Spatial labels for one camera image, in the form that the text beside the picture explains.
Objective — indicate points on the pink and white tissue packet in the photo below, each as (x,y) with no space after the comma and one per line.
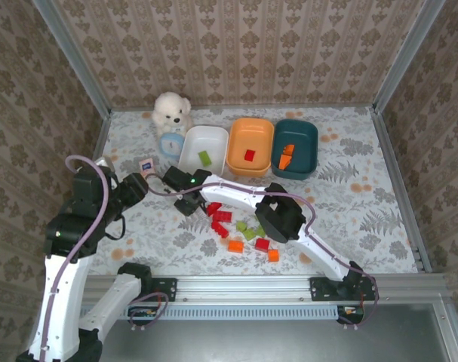
(147,166)

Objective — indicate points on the small green lego brick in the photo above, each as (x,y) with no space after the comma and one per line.
(241,226)
(249,234)

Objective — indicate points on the teal plastic bin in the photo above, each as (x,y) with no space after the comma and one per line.
(304,151)

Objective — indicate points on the white plastic bin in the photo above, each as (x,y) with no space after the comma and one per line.
(213,143)

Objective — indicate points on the small red lego brick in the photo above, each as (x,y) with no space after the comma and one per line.
(262,244)
(250,155)

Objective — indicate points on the white plush teddy bear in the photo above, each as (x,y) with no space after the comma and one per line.
(170,107)

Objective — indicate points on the green lego plate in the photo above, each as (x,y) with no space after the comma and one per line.
(205,158)
(260,231)

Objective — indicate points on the orange plastic bin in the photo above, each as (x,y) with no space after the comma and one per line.
(251,135)

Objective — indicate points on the light blue alarm clock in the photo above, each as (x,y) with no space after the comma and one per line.
(171,146)

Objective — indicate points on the aluminium back rail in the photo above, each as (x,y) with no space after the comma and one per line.
(251,106)

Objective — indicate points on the long red lego brick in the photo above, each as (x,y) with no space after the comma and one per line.
(214,208)
(219,229)

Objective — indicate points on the aluminium side rail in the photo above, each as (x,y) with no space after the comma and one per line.
(389,151)
(99,143)

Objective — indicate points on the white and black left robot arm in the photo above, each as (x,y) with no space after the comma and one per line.
(68,298)

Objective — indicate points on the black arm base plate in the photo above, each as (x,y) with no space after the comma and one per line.
(321,289)
(164,289)

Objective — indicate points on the orange lego slope piece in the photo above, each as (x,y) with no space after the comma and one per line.
(284,162)
(288,149)

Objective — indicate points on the red two-by-four lego brick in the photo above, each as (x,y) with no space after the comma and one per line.
(222,216)

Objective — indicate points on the floral patterned tablecloth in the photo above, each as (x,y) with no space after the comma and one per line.
(364,226)

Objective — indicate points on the grey sheet metal panel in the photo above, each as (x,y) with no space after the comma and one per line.
(251,343)

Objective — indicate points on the small orange lego brick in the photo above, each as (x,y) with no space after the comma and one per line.
(273,256)

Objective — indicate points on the aluminium front mounting rail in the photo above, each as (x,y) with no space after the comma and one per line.
(243,288)

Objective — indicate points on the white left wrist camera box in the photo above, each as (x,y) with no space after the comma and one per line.
(105,163)

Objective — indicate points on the aluminium corner post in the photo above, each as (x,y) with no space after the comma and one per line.
(74,56)
(406,56)

